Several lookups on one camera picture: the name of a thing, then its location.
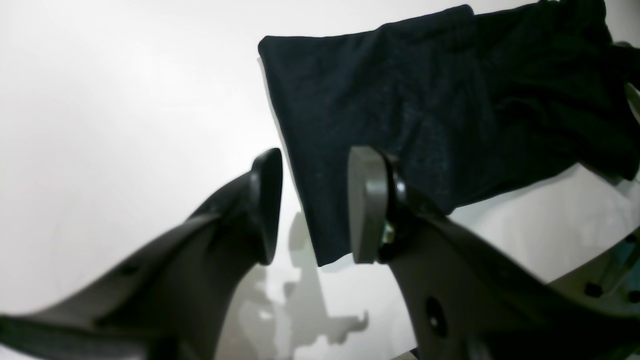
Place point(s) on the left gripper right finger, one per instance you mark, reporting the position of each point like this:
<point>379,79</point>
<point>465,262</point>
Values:
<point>466,299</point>

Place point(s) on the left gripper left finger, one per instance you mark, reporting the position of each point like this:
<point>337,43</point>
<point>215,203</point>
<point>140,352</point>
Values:
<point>169,299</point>

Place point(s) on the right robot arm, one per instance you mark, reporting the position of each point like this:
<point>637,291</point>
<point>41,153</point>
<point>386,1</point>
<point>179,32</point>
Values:
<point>594,250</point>

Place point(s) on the black T-shirt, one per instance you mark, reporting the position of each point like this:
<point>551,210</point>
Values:
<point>472,105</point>

